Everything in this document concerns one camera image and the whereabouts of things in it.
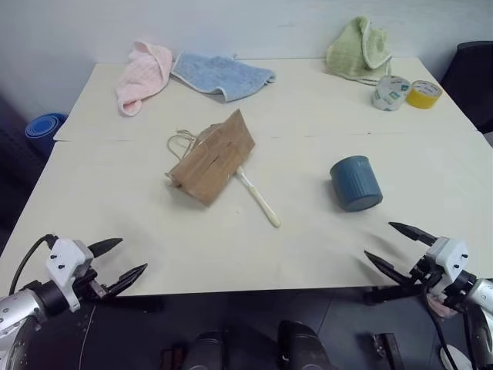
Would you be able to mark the black chair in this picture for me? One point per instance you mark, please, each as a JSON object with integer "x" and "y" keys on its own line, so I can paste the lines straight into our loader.
{"x": 468, "y": 81}

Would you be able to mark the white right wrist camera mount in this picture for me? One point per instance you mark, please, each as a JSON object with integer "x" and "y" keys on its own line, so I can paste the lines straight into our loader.
{"x": 448, "y": 254}

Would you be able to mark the cream white toothbrush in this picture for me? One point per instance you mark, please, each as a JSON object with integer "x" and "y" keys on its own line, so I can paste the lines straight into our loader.
{"x": 262, "y": 200}

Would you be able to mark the white round disc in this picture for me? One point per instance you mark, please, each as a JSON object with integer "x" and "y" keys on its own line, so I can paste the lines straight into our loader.
{"x": 456, "y": 358}

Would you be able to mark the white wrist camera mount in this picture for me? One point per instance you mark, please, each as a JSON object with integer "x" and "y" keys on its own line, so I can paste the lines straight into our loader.
{"x": 65, "y": 254}
{"x": 448, "y": 254}

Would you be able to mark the blue ribbed cup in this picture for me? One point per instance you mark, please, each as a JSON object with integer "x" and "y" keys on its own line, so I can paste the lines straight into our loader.
{"x": 356, "y": 185}

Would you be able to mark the pink towel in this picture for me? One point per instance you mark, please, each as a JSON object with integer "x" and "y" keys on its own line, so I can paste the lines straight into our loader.
{"x": 142, "y": 77}

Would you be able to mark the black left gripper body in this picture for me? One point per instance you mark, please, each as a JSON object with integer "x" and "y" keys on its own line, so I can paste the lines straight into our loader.
{"x": 86, "y": 285}

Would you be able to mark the yellow tape roll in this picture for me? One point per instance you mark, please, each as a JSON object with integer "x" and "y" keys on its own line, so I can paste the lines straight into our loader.
{"x": 421, "y": 96}

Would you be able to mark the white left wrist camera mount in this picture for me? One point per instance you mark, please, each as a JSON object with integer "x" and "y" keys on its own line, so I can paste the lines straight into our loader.
{"x": 65, "y": 254}

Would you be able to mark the blue round container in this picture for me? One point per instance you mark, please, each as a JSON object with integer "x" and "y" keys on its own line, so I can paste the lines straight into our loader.
{"x": 44, "y": 131}

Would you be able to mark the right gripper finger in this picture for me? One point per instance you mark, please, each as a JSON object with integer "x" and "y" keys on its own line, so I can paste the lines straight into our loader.
{"x": 414, "y": 232}
{"x": 389, "y": 268}

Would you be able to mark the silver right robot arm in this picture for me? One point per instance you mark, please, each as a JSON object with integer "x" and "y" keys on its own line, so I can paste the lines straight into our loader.
{"x": 481, "y": 300}

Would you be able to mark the green towel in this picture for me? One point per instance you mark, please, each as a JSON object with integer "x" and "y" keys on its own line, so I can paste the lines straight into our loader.
{"x": 350, "y": 54}

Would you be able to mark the blue towel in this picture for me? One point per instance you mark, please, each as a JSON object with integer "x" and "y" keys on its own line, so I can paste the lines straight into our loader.
{"x": 219, "y": 75}

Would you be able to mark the pink foam wrap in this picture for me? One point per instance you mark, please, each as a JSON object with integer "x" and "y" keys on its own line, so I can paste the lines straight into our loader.
{"x": 440, "y": 305}

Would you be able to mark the brown paper bag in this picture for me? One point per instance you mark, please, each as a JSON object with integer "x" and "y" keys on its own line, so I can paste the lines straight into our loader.
{"x": 215, "y": 162}

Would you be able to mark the white printed tape roll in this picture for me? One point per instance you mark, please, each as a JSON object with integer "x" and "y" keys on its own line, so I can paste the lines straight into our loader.
{"x": 387, "y": 94}

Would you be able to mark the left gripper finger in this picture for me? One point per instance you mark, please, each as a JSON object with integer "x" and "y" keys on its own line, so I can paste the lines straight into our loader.
{"x": 127, "y": 278}
{"x": 106, "y": 245}

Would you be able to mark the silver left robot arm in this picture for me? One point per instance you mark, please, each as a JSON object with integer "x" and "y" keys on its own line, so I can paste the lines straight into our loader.
{"x": 15, "y": 308}

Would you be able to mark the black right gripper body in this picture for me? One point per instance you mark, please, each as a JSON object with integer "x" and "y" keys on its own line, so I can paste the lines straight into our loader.
{"x": 423, "y": 275}

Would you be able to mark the dark rounded shape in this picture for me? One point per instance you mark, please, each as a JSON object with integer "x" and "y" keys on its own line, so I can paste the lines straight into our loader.
{"x": 206, "y": 352}
{"x": 302, "y": 347}

